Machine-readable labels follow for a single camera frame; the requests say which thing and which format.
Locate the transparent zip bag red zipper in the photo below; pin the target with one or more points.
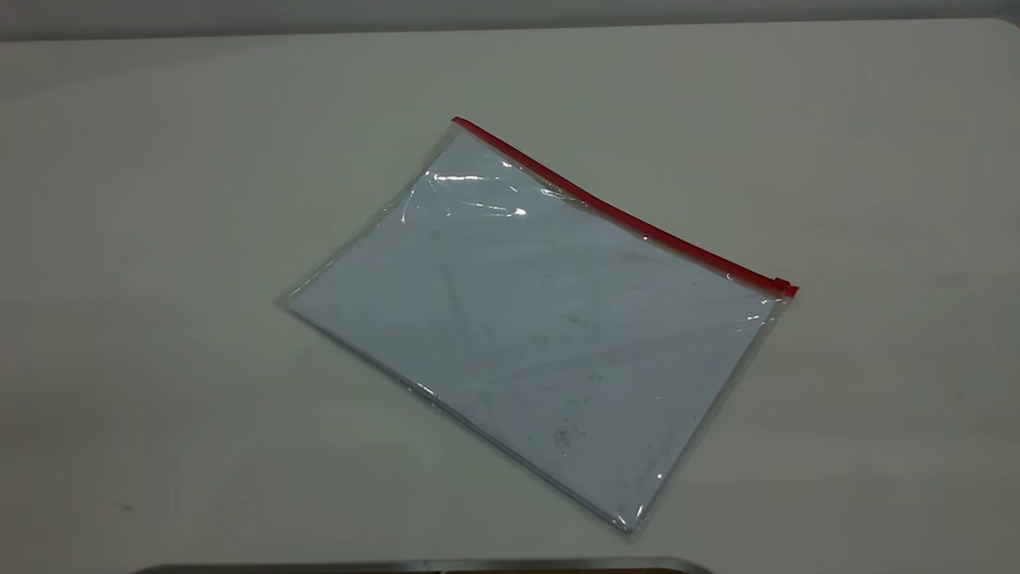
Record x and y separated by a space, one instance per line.
542 319

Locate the red zipper slider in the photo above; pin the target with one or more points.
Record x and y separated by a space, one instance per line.
783 285

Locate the grey metal frame edge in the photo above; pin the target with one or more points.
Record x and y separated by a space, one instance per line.
398 568

